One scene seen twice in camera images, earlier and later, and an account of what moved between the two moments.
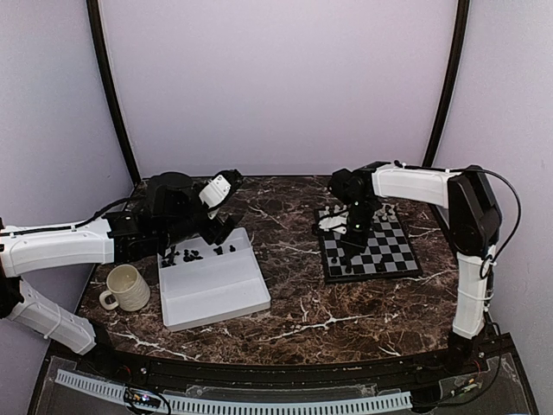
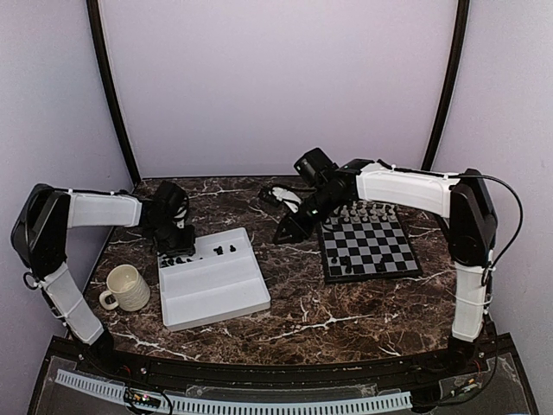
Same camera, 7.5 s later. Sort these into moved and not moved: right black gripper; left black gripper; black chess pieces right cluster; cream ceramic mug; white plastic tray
Moved: right black gripper; left black gripper
Not moved: black chess pieces right cluster; white plastic tray; cream ceramic mug
